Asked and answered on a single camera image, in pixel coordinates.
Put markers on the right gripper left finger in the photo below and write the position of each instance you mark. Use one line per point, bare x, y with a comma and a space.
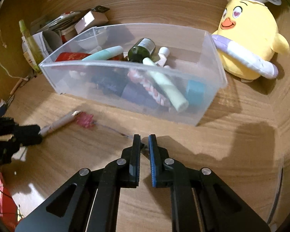
89, 200

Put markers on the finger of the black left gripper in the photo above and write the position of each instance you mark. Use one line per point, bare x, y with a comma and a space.
28, 135

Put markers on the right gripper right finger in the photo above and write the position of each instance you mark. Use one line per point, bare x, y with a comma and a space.
200, 199

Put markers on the white ballpoint pen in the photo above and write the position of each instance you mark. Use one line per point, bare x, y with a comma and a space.
68, 118

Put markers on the pink fluffy charm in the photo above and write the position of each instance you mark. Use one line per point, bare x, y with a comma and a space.
85, 120

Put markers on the white tube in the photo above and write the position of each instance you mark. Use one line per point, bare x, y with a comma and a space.
179, 102

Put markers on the light blue tube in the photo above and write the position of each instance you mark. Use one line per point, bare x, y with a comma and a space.
112, 53

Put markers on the dark green bottle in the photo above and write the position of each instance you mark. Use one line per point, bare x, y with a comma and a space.
144, 48

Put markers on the yellow green spray bottle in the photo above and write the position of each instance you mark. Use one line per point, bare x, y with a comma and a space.
34, 49

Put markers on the red booklet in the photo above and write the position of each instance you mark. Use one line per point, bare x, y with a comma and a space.
69, 56

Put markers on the stack of white papers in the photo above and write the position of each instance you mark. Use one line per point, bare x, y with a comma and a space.
48, 41

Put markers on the clear plastic storage bin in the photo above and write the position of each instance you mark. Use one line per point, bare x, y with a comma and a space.
193, 56

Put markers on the yellow chick plush toy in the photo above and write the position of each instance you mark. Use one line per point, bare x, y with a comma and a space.
247, 38

